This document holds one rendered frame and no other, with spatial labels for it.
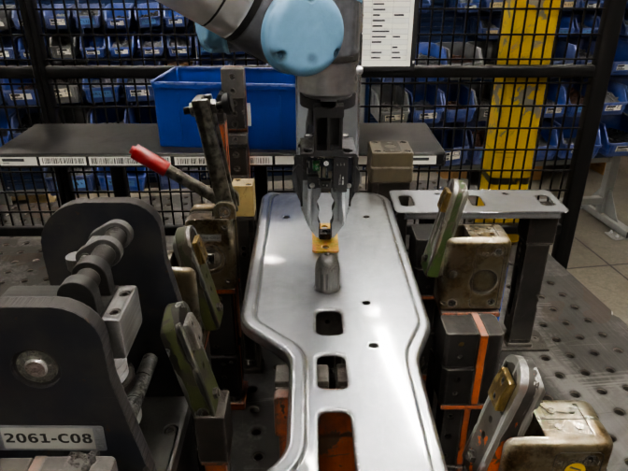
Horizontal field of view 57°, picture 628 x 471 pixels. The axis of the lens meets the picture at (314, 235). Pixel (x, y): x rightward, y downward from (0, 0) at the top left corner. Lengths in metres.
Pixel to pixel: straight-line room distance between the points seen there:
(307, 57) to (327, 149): 0.21
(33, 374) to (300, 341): 0.31
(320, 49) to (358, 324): 0.31
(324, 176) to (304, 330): 0.21
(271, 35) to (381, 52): 0.83
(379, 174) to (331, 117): 0.38
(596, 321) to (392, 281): 0.66
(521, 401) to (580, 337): 0.81
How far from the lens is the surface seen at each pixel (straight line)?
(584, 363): 1.21
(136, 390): 0.58
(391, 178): 1.07
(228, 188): 0.81
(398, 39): 1.33
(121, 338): 0.44
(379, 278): 0.77
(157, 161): 0.82
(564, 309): 1.35
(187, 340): 0.53
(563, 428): 0.53
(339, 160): 0.73
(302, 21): 0.52
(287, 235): 0.88
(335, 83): 0.71
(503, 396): 0.49
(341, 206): 0.79
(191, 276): 0.66
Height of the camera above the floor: 1.39
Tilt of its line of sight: 27 degrees down
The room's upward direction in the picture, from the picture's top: straight up
